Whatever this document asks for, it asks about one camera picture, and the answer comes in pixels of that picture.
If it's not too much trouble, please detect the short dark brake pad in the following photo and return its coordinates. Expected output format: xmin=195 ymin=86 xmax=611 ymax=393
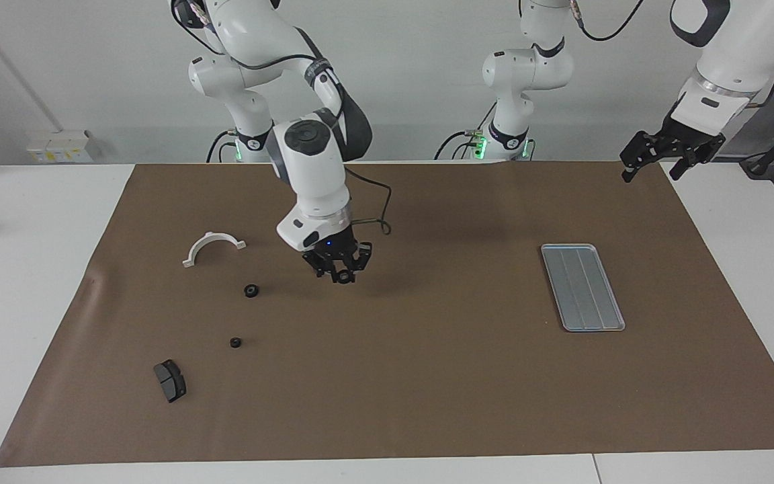
xmin=153 ymin=359 xmax=187 ymax=404

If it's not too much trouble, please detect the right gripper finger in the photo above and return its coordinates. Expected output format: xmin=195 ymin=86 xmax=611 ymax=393
xmin=348 ymin=242 xmax=373 ymax=280
xmin=303 ymin=254 xmax=334 ymax=282

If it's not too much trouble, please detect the black base cable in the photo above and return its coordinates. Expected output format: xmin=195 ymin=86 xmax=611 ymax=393
xmin=207 ymin=130 xmax=237 ymax=164
xmin=434 ymin=101 xmax=499 ymax=161

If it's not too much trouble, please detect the silver metal tray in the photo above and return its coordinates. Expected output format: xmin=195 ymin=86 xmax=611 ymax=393
xmin=540 ymin=243 xmax=627 ymax=333

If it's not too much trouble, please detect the brown paper table mat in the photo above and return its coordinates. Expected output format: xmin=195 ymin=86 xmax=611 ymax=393
xmin=0 ymin=160 xmax=774 ymax=468

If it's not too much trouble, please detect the white wall socket box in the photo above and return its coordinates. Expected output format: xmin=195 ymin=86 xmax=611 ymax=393
xmin=26 ymin=130 xmax=94 ymax=164

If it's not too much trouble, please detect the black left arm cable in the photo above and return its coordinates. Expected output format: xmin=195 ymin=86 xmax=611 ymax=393
xmin=572 ymin=0 xmax=646 ymax=42

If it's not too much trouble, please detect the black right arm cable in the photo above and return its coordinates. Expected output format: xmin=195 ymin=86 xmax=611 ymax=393
xmin=172 ymin=0 xmax=393 ymax=236

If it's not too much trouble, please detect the white half-ring plastic clamp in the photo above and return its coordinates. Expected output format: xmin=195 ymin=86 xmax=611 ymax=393
xmin=181 ymin=231 xmax=248 ymax=269

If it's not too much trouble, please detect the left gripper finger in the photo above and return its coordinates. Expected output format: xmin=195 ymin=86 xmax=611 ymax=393
xmin=669 ymin=156 xmax=707 ymax=181
xmin=621 ymin=131 xmax=663 ymax=182

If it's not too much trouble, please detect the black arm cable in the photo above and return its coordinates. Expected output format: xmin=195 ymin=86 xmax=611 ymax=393
xmin=172 ymin=0 xmax=393 ymax=236
xmin=572 ymin=0 xmax=646 ymax=42

